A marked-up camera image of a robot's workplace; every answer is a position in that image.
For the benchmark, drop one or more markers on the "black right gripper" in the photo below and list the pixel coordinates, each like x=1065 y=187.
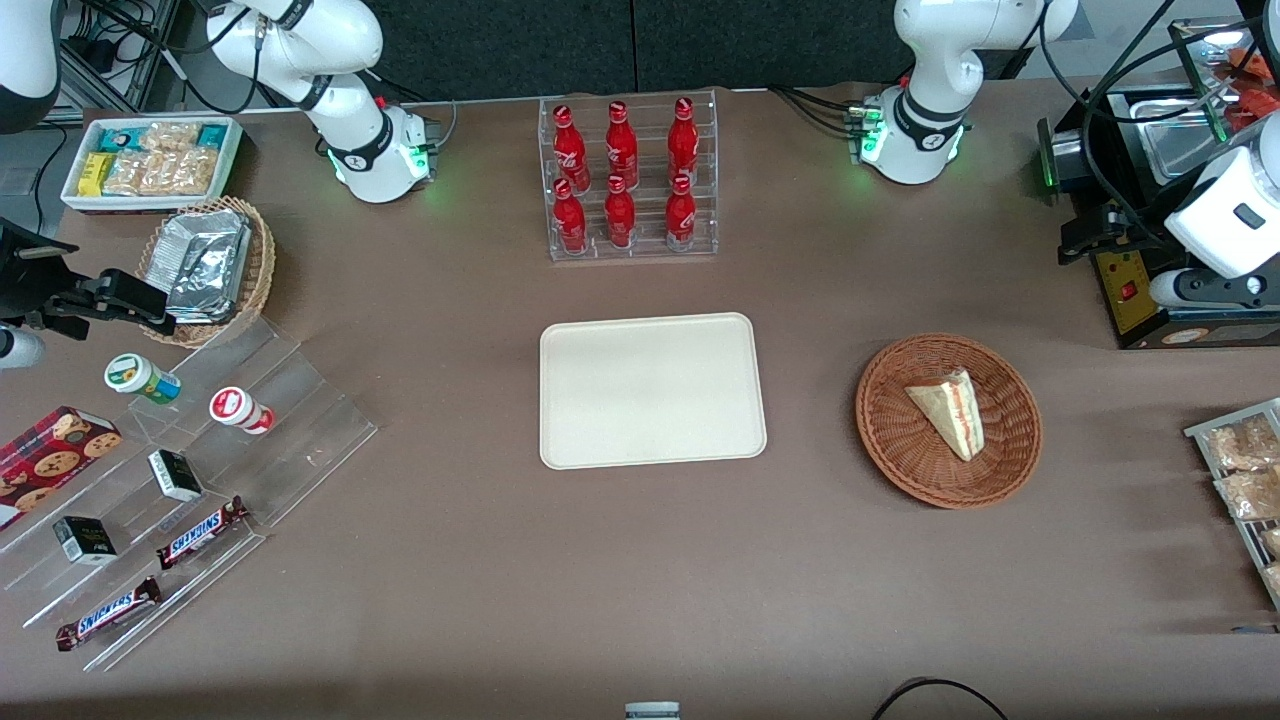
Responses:
x=22 y=275

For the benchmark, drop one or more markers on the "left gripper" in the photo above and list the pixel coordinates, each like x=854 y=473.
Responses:
x=1128 y=224

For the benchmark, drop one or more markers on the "triangle sandwich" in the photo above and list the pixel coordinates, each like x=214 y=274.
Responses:
x=955 y=410

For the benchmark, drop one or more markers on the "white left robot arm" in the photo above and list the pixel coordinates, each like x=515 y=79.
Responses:
x=920 y=130

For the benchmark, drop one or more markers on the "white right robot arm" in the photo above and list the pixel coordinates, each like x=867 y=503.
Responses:
x=360 y=160

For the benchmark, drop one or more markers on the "oval tan wicker basket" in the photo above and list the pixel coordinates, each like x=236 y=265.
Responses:
x=262 y=260

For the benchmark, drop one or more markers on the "round brown wicker basket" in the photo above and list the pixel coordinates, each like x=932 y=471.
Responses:
x=900 y=440

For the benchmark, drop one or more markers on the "cream plastic tray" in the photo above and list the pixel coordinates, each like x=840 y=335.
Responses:
x=650 y=390

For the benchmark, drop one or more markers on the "green lid white cup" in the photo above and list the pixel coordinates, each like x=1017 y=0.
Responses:
x=140 y=377

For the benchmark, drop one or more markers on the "silver foil pack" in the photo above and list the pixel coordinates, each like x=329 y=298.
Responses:
x=200 y=310
x=205 y=255

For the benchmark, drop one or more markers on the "red cookie box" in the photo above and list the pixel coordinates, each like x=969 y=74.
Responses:
x=50 y=460

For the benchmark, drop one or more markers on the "yellow snack pack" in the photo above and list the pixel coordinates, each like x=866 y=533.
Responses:
x=95 y=174

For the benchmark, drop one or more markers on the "clear cracker bag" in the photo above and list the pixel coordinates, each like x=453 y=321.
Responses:
x=135 y=174
x=190 y=172
x=170 y=136

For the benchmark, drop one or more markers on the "small black box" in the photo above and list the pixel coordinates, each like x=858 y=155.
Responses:
x=176 y=476
x=85 y=540

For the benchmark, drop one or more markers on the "red lid white cup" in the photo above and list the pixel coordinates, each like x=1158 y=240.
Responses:
x=238 y=409

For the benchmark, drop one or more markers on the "teal snack pack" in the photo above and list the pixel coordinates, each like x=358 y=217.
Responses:
x=120 y=138
x=213 y=135

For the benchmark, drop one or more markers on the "clear pastry bag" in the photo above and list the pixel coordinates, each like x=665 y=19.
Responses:
x=1245 y=445
x=1272 y=542
x=1252 y=495
x=1274 y=580

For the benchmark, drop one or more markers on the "white plastic snack bin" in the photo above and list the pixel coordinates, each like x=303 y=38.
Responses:
x=232 y=150

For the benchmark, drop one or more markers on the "clear acrylic stepped display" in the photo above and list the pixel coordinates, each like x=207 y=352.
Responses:
x=300 y=400

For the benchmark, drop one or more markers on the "Snickers chocolate bar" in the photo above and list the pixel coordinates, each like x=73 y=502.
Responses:
x=200 y=534
x=108 y=614

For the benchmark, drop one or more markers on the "red cola bottle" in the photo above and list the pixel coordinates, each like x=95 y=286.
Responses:
x=620 y=220
x=681 y=220
x=570 y=225
x=683 y=140
x=621 y=145
x=569 y=150

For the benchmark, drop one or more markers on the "clear acrylic bottle rack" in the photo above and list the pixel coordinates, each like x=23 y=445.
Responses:
x=648 y=150

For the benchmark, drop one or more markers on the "small grey metal device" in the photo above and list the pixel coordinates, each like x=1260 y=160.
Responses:
x=652 y=712

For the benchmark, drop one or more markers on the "aluminium frame rack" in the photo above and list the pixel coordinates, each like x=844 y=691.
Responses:
x=148 y=60

